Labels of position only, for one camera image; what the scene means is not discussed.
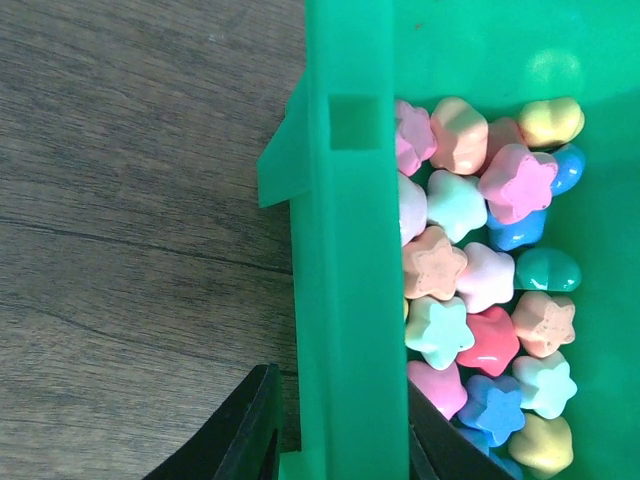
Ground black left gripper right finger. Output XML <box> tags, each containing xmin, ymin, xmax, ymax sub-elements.
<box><xmin>408</xmin><ymin>381</ymin><xmax>513</xmax><ymax>480</ymax></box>

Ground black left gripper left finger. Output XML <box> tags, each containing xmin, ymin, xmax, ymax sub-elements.
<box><xmin>146</xmin><ymin>364</ymin><xmax>283</xmax><ymax>480</ymax></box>

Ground green bin with star candies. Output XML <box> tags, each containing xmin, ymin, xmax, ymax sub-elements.
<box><xmin>257</xmin><ymin>1</ymin><xmax>639</xmax><ymax>479</ymax></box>

